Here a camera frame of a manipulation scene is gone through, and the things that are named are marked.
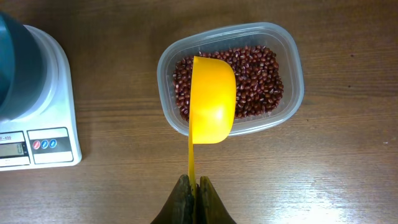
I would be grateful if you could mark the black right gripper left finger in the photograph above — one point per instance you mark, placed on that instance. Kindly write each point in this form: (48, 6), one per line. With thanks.
(179, 207)

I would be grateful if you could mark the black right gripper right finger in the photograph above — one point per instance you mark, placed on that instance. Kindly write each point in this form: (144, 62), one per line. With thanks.
(210, 208)

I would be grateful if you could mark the yellow plastic measuring scoop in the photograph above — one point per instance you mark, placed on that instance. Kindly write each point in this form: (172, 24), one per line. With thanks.
(212, 106)

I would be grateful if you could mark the red adzuki beans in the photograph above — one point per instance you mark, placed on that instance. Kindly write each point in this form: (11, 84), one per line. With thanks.
(259, 87)

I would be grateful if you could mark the white digital kitchen scale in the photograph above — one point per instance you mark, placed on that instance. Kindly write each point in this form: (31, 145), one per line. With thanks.
(45, 135)

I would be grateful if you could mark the blue plastic bowl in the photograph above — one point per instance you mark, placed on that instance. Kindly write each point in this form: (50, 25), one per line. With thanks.
(22, 69)

